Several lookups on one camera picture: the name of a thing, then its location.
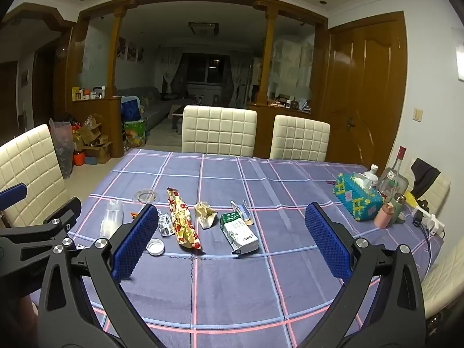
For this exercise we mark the white plastic bottle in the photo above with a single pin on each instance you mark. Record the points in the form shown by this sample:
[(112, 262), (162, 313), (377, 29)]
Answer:
[(371, 174)]

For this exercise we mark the coffee table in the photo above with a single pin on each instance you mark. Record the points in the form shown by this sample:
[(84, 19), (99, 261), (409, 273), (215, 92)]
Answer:
[(177, 113)]

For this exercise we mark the cardboard box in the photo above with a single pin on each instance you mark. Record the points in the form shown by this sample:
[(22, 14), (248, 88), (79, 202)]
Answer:
[(89, 132), (101, 152)]

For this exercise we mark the yellow paper piece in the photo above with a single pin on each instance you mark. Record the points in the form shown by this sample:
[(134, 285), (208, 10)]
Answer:
[(409, 197)]

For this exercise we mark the row of small bottles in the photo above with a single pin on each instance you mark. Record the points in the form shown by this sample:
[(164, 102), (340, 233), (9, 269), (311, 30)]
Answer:
[(87, 93)]

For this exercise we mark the pile of small household items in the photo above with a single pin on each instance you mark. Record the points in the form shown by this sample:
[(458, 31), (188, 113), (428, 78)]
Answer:
[(288, 102)]

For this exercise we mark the clear plastic bottle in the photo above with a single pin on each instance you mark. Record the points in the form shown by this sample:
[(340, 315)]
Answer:
[(110, 221)]

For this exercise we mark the square ceiling lamp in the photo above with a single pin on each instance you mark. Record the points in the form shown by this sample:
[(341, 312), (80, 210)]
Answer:
[(203, 28)]

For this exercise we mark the white power strip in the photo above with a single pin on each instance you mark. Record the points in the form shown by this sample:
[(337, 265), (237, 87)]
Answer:
[(433, 224)]

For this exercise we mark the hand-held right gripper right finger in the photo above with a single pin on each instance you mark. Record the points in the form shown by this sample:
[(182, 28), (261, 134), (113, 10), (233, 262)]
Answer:
[(330, 243)]

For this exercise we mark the cream quilted chair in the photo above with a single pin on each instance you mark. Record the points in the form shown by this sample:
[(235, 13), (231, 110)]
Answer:
[(217, 130), (32, 166), (446, 279), (299, 137), (441, 188)]

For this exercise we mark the pale patterned curtain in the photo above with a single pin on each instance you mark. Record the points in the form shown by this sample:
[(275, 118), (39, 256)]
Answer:
[(172, 69), (241, 76)]

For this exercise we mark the green capped white bottle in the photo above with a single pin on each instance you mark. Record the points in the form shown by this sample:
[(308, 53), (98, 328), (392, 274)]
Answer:
[(237, 234)]

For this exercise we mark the pink thermos bottle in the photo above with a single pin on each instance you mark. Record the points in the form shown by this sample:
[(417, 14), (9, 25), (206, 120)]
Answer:
[(383, 217)]

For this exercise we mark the white bottle cap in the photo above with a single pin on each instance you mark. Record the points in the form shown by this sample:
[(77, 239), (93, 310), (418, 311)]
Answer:
[(155, 247)]

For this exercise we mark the purple plaid tablecloth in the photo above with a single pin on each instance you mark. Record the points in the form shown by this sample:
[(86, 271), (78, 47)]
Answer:
[(232, 297)]

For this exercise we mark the window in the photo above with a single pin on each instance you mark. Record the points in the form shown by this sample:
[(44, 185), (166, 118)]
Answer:
[(208, 69)]

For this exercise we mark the beige wall switch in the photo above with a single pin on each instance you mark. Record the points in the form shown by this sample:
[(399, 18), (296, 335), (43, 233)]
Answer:
[(418, 115)]

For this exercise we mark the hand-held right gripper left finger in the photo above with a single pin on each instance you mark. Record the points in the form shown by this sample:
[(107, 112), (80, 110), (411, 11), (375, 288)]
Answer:
[(130, 243)]

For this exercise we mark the glass bottle with red cap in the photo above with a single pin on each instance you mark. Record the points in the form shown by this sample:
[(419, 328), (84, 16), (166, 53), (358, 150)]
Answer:
[(390, 181)]

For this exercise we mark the wall pictures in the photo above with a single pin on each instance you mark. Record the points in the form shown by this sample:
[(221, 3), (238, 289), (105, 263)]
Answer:
[(130, 49)]

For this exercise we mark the person's left forearm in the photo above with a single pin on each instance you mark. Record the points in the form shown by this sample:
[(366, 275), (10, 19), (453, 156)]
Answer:
[(20, 319)]

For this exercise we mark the black cloth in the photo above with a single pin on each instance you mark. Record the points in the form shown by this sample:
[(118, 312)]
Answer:
[(424, 177)]

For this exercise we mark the teal beaded tissue box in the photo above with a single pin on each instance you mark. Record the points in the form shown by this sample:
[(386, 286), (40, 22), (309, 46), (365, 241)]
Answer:
[(357, 199)]

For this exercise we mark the silver foil wrapper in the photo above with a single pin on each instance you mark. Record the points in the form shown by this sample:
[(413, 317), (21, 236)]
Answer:
[(165, 224)]

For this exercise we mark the blue bag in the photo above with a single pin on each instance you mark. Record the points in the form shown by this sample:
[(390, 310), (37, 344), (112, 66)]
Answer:
[(130, 110)]

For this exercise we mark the grey sofa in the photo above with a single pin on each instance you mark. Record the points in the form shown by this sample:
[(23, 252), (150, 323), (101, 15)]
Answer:
[(156, 107)]

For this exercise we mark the wooden pillar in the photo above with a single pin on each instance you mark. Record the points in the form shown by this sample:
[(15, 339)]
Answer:
[(267, 54), (116, 54)]

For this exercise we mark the wooden door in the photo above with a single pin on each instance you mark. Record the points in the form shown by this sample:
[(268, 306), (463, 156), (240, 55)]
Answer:
[(362, 90)]

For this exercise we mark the colourful printed bag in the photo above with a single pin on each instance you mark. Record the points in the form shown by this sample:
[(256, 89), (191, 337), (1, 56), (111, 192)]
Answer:
[(135, 136)]

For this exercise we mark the clear plastic bag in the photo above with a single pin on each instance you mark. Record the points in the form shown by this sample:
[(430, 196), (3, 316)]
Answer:
[(63, 148)]

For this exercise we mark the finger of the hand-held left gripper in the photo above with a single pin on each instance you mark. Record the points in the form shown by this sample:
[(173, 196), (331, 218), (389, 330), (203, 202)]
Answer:
[(12, 196), (61, 215)]

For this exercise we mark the small white blue wrapper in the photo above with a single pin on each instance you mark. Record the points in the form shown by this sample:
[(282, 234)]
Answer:
[(241, 210)]

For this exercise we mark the orange bucket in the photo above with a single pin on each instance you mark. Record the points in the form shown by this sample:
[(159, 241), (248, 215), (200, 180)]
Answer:
[(78, 158)]

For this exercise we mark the red gold checked snack wrapper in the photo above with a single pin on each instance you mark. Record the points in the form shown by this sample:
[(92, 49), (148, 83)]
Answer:
[(185, 228)]

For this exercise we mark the green thermos bottle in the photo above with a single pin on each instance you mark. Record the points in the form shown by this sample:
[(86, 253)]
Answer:
[(399, 205)]

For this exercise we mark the low wooden divider cabinet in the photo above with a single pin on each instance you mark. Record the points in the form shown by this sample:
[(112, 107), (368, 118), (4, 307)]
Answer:
[(264, 127), (105, 116)]

